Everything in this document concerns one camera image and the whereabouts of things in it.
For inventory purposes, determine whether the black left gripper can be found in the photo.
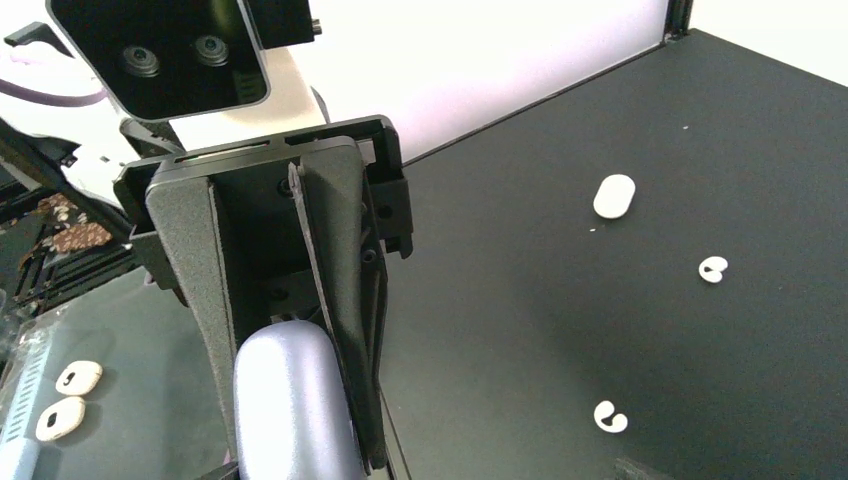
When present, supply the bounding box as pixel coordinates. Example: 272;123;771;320
114;115;413;470

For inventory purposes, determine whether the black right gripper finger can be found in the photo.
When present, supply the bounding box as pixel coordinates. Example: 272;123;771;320
198;462;239;480

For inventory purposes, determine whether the lavender earbud charging case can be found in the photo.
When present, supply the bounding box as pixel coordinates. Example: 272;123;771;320
233;320;367;480

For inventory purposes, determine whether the white oval charging case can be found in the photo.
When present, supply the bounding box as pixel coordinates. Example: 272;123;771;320
592;174;636;220

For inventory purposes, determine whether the white oval sticker lower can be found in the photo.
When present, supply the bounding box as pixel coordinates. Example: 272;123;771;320
35;396;86;442

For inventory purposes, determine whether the white earbud near center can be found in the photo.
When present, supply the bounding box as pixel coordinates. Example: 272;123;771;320
593;400;629;434

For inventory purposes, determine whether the white earbud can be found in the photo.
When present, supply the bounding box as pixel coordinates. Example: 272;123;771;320
698;256;729;284
593;400;629;434

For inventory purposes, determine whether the white earbud far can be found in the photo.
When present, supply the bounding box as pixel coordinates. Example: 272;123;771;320
698;256;729;284

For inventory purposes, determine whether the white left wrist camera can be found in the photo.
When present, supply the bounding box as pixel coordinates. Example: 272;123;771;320
45;0;328;150

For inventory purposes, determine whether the black frame rail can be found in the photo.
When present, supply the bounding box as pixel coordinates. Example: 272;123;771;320
1;123;141;313

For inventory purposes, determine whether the light blue slotted cable duct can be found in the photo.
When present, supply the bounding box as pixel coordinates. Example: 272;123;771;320
1;333;53;480

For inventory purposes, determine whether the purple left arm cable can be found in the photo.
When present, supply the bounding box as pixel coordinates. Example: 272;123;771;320
0;52;111;109

